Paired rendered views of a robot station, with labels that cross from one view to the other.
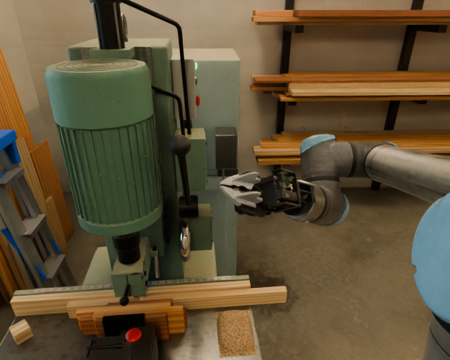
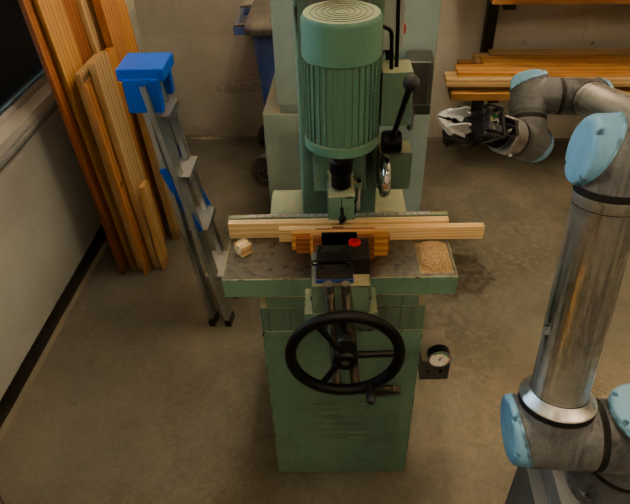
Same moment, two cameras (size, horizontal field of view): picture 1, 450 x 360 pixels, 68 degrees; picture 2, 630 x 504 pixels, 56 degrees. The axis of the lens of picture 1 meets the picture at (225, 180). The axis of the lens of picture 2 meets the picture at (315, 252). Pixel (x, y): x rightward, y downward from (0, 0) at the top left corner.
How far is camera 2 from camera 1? 0.75 m
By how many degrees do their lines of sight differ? 13
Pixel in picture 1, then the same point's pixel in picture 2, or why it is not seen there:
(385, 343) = not seen: hidden behind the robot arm
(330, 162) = (538, 98)
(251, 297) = (449, 231)
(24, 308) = (239, 231)
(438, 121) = not seen: outside the picture
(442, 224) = (579, 134)
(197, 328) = (398, 253)
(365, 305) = not seen: hidden behind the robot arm
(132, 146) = (366, 82)
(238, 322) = (437, 248)
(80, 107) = (335, 51)
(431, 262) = (571, 155)
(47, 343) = (267, 258)
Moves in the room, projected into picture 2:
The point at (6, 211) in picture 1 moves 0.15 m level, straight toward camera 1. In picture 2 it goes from (167, 148) to (184, 166)
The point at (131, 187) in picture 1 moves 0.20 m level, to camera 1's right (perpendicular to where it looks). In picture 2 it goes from (361, 117) to (452, 119)
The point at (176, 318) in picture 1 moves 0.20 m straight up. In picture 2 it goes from (382, 241) to (385, 175)
